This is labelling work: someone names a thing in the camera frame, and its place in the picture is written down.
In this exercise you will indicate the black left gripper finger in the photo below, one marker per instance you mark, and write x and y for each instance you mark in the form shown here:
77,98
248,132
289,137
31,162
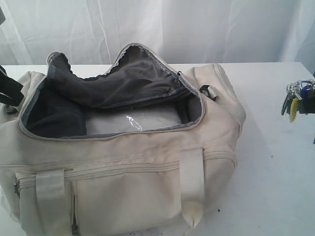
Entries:
4,99
8,86

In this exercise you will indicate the colourful key bunch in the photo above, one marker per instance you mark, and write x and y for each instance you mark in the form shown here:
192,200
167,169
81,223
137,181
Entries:
300,99

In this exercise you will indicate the cream white duffel bag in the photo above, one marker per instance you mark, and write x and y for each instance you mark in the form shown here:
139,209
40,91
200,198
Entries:
56,180

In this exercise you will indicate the grey plastic-wrapped package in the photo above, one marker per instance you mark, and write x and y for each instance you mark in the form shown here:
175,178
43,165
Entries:
105,122

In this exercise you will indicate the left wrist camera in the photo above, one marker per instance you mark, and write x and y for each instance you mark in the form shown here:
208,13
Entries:
2,16

